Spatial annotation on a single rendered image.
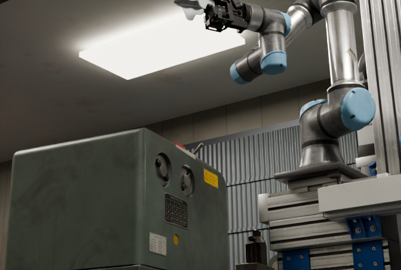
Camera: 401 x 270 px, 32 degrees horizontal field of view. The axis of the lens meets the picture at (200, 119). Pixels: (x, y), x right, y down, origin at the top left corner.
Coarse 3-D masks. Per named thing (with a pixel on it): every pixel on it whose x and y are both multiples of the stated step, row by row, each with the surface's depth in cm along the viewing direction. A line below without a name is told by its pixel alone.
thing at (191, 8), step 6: (180, 0) 198; (186, 0) 199; (180, 6) 199; (186, 6) 199; (192, 6) 200; (198, 6) 200; (186, 12) 199; (192, 12) 200; (198, 12) 200; (192, 18) 199
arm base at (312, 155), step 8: (304, 144) 222; (312, 144) 219; (320, 144) 218; (328, 144) 219; (336, 144) 220; (304, 152) 221; (312, 152) 218; (320, 152) 217; (328, 152) 218; (336, 152) 218; (304, 160) 219; (312, 160) 216; (320, 160) 215; (328, 160) 217; (336, 160) 216
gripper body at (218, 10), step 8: (216, 0) 198; (224, 0) 199; (208, 8) 201; (216, 8) 197; (224, 8) 199; (232, 8) 199; (240, 8) 204; (248, 8) 202; (208, 16) 201; (216, 16) 198; (224, 16) 198; (232, 16) 198; (240, 16) 203; (248, 16) 202; (208, 24) 199; (216, 24) 199; (224, 24) 201; (232, 24) 199; (240, 24) 201; (240, 32) 204
